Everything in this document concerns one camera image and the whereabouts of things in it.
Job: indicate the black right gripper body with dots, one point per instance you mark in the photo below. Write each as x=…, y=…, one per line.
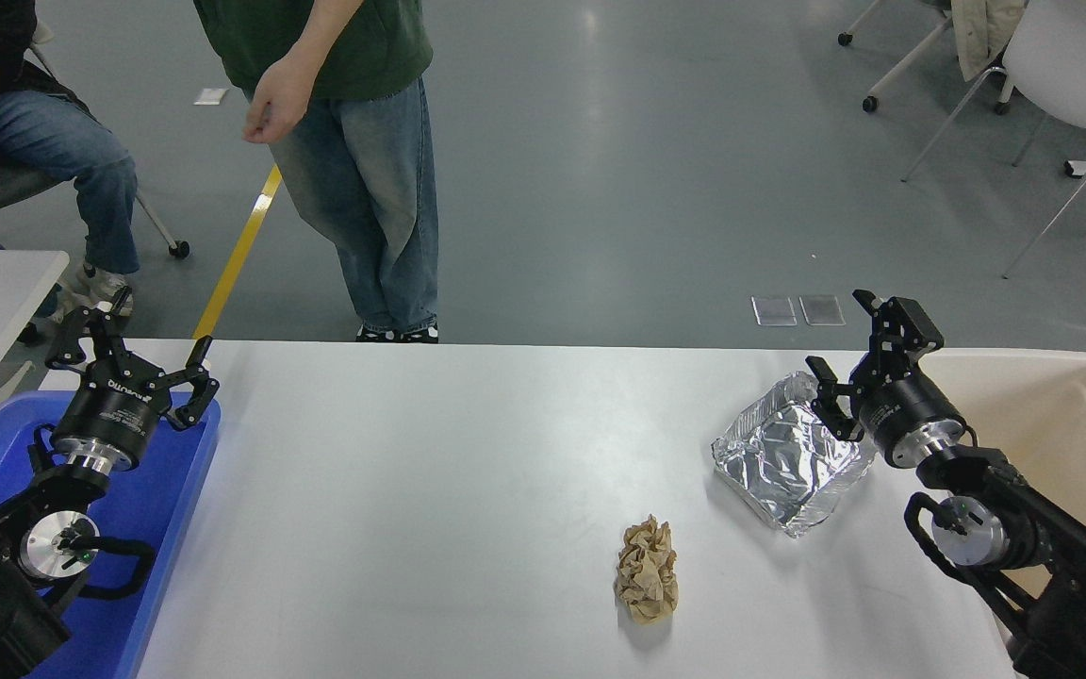
x=911, y=405

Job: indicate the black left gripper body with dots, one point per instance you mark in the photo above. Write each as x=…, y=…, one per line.
x=114, y=415

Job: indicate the square foil tray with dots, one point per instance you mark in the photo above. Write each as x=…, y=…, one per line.
x=779, y=462

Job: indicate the tan paper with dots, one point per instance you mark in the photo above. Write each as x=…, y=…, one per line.
x=647, y=575

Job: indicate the person's right forearm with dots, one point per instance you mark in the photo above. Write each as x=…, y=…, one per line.
x=326, y=28

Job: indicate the person's right hand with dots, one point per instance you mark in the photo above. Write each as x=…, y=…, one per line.
x=279, y=99

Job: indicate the metal floor plate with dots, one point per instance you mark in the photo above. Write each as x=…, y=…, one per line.
x=774, y=311
x=822, y=309

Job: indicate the black castor wheel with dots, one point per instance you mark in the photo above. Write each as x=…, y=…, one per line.
x=30, y=332

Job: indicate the blue plastic tray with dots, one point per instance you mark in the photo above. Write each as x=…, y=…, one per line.
x=166, y=528

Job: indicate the yellow floor tape line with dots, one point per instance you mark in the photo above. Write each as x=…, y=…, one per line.
x=237, y=255

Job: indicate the large pale plastic bin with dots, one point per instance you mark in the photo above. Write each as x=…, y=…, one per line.
x=1052, y=405

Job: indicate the grey office chair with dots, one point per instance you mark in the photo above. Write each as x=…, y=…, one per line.
x=20, y=189

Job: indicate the person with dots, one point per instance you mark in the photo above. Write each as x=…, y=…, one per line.
x=373, y=189
x=34, y=141

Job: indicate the white rolling stand legs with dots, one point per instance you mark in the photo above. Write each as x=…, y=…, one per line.
x=870, y=104

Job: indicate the beige coat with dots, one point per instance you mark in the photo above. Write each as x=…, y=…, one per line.
x=981, y=38

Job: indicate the white plastic chair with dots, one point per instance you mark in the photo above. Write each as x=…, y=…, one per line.
x=1071, y=66

